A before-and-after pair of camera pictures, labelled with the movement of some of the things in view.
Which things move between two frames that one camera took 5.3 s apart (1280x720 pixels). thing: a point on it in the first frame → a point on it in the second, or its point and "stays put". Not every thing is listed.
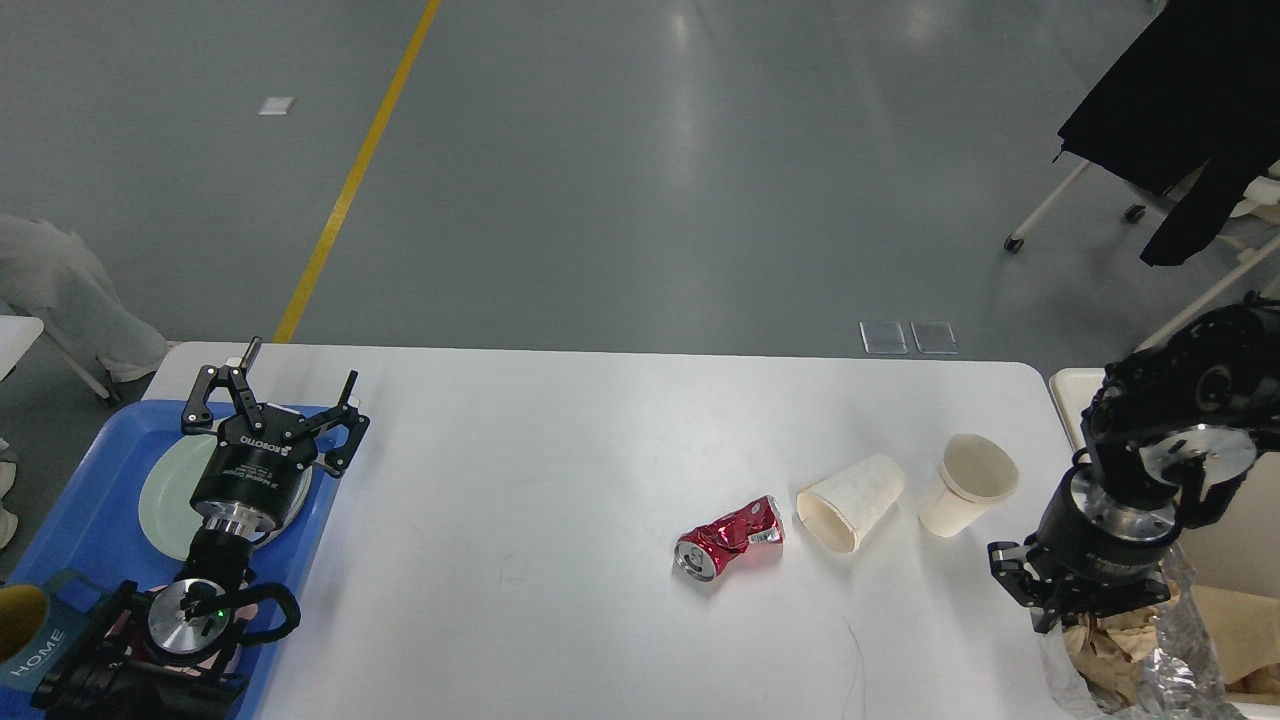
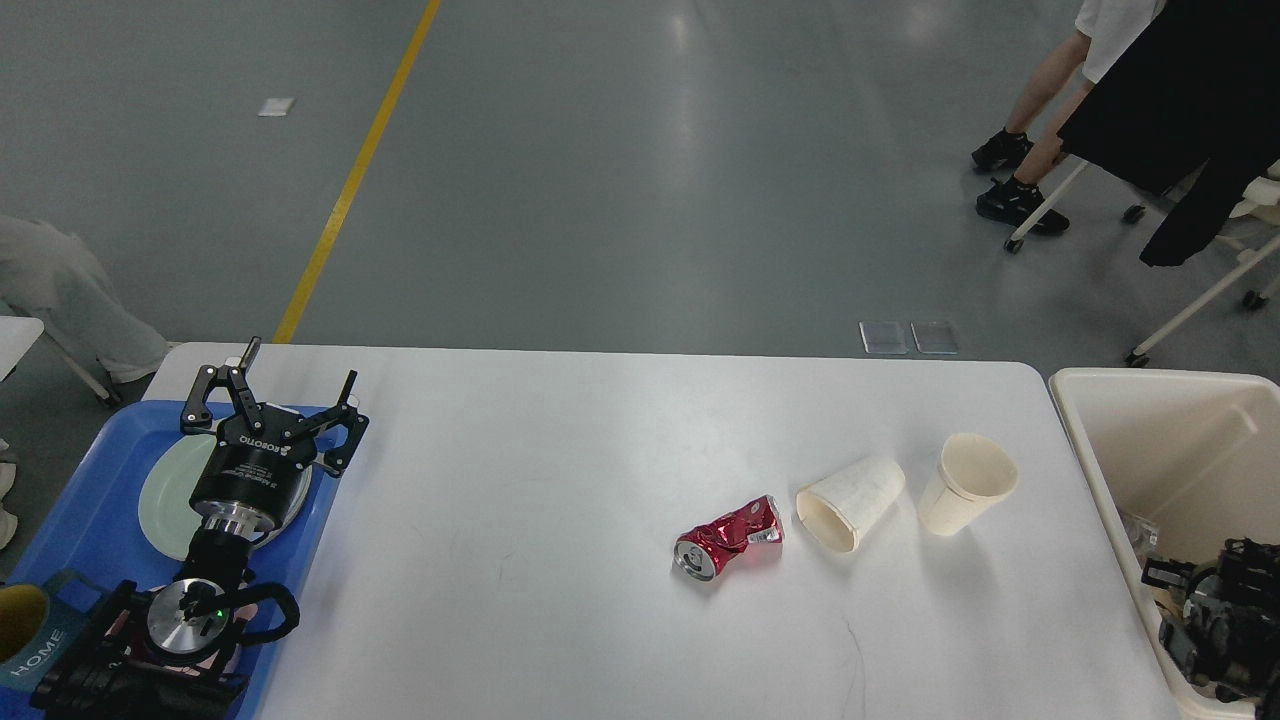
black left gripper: x=256 y=481 stays put
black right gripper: x=1094 y=554 → x=1209 y=615
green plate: x=167 y=515 stays put
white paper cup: x=845 y=507 stays put
